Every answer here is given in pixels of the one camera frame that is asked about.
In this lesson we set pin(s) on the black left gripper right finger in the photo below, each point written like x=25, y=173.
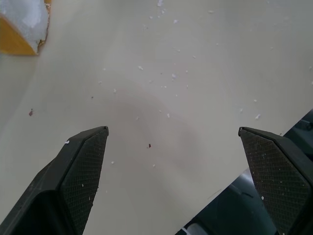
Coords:
x=276, y=176

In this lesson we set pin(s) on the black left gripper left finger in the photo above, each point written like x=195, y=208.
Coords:
x=73, y=176

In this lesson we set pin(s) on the white foam box with yellow tape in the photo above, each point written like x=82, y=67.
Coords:
x=22, y=27

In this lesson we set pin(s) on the dark robot body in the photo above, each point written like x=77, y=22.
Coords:
x=234, y=208

